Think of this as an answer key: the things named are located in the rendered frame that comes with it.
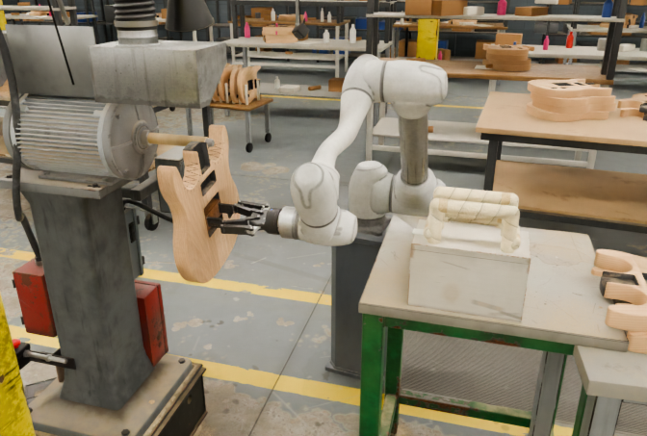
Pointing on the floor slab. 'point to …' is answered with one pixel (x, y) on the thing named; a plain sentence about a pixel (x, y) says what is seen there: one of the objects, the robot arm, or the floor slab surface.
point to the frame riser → (185, 410)
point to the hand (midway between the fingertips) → (215, 215)
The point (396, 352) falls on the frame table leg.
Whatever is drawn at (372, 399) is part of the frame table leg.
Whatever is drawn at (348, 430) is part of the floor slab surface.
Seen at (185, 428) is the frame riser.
